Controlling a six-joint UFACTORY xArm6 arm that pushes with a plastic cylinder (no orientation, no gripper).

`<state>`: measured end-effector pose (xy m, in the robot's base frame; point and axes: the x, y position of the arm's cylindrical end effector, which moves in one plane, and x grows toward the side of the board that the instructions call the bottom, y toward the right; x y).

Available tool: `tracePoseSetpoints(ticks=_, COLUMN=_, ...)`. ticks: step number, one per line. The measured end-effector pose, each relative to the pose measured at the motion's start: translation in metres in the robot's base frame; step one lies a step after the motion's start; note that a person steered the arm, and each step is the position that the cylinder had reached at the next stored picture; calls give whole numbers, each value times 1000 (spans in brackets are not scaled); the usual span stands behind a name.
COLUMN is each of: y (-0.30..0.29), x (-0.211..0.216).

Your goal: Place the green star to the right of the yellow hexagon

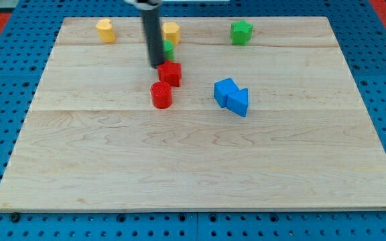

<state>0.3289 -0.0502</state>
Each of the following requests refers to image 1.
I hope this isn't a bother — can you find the red star block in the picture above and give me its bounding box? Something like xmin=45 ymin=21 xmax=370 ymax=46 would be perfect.
xmin=157 ymin=60 xmax=182 ymax=87

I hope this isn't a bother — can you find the yellow hexagon block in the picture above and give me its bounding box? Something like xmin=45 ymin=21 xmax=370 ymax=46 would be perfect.
xmin=162 ymin=21 xmax=181 ymax=46

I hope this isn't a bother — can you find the green star block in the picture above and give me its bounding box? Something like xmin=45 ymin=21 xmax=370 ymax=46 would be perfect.
xmin=230 ymin=20 xmax=253 ymax=46

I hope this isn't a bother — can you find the red cylinder block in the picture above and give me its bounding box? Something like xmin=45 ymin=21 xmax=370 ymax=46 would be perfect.
xmin=150 ymin=81 xmax=172 ymax=109

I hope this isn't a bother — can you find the blue cube block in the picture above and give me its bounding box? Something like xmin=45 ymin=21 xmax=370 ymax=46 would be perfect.
xmin=213 ymin=78 xmax=239 ymax=108

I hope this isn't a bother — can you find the blue triangle block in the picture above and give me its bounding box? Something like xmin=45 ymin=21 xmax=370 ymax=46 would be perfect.
xmin=227 ymin=88 xmax=249 ymax=117

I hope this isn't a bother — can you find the light wooden board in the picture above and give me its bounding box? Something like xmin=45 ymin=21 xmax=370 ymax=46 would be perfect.
xmin=0 ymin=17 xmax=386 ymax=213

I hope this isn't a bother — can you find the green cylinder block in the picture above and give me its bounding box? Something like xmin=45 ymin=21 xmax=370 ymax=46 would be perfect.
xmin=163 ymin=40 xmax=175 ymax=61

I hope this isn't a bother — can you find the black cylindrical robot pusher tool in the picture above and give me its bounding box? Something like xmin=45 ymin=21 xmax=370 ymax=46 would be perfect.
xmin=125 ymin=0 xmax=166 ymax=68

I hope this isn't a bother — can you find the yellow heart block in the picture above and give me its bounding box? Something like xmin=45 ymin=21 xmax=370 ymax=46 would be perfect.
xmin=95 ymin=18 xmax=116 ymax=43

